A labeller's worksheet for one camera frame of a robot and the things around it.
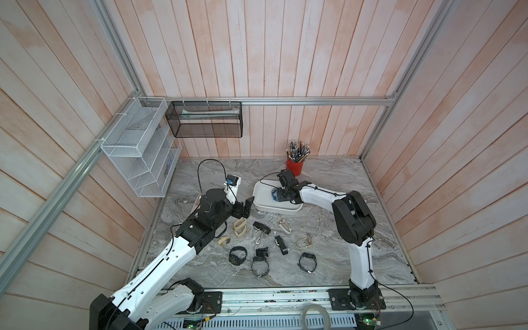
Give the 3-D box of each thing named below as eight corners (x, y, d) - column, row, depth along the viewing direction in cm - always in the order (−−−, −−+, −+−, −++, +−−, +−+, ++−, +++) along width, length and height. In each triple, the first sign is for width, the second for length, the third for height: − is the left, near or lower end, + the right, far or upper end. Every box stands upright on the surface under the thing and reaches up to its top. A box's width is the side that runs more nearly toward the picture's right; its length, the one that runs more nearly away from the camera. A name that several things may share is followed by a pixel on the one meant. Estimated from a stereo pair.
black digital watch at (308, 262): (296, 265, 84) (298, 262, 81) (302, 252, 87) (304, 249, 84) (311, 275, 82) (314, 272, 78) (317, 261, 85) (320, 258, 82)
